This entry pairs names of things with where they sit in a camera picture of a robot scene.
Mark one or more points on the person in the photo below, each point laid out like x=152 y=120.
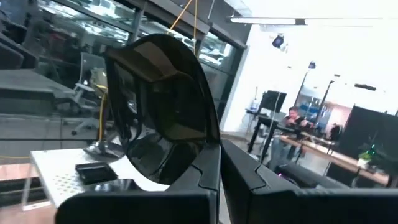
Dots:
x=295 y=119

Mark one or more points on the clear water bottle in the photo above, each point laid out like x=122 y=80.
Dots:
x=254 y=105

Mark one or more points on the black computer monitor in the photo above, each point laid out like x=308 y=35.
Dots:
x=273 y=101

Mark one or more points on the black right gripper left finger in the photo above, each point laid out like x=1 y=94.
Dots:
x=140 y=208

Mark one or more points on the light grey office chair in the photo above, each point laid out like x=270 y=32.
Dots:
x=90 y=65

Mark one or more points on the black partition wall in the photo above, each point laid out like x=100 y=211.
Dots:
x=367 y=124

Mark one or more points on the long ceiling light strip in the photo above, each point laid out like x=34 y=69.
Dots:
x=264 y=20

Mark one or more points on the small potted plant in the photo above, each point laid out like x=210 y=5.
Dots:
x=363 y=157

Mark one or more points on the black desk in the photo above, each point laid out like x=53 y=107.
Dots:
x=262 y=119

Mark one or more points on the long wooden table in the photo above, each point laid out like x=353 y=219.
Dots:
x=329 y=155

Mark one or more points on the white perforated metal shelf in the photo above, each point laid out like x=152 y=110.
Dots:
x=56 y=174

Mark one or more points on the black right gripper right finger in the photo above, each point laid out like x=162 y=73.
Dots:
x=311 y=208

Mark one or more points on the small black square plate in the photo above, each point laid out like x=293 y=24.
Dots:
x=94 y=174

